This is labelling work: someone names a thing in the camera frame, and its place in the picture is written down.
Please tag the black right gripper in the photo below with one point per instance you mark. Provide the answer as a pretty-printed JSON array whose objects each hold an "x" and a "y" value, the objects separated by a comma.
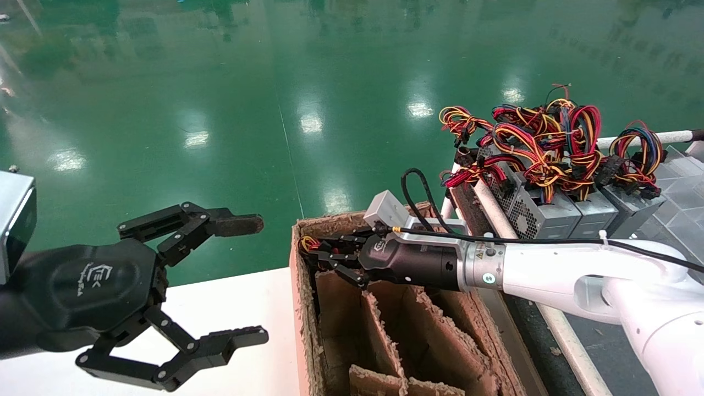
[{"x": 418, "y": 264}]

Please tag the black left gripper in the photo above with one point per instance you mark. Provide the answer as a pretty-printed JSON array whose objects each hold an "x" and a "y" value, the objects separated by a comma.
[{"x": 91, "y": 286}]

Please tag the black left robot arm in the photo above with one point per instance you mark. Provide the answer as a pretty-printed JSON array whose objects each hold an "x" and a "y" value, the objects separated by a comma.
[{"x": 10, "y": 324}]

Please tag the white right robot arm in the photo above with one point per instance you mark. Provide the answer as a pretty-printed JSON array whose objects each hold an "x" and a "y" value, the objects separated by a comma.
[{"x": 550, "y": 275}]

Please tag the brown cardboard box with dividers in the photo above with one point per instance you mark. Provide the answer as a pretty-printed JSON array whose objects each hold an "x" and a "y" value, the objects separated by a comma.
[{"x": 429, "y": 341}]

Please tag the grey metal power supply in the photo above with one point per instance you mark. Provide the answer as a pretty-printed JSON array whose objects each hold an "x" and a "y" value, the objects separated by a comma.
[
  {"x": 632, "y": 206},
  {"x": 597, "y": 212}
]

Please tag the dark grey conveyor belt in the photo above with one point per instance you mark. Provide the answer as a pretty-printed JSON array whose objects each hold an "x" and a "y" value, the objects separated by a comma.
[{"x": 605, "y": 352}]

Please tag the light grey metal case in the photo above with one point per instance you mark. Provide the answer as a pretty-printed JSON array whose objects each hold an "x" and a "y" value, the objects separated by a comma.
[{"x": 682, "y": 187}]

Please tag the white pipe with brown end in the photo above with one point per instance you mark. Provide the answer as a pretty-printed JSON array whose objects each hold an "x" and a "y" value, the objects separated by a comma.
[{"x": 676, "y": 136}]

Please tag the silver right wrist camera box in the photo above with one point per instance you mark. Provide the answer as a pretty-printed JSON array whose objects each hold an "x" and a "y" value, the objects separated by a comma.
[{"x": 385, "y": 209}]

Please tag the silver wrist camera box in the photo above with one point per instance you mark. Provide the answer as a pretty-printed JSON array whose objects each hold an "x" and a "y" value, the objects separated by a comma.
[
  {"x": 385, "y": 209},
  {"x": 14, "y": 220}
]

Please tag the short white frame pipe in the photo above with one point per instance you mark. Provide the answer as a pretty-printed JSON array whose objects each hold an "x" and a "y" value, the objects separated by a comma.
[{"x": 446, "y": 212}]

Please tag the long white rail pipe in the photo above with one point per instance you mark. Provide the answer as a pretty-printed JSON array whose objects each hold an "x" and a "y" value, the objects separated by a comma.
[{"x": 495, "y": 209}]

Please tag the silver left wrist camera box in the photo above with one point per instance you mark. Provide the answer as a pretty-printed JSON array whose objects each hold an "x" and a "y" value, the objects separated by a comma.
[{"x": 14, "y": 220}]

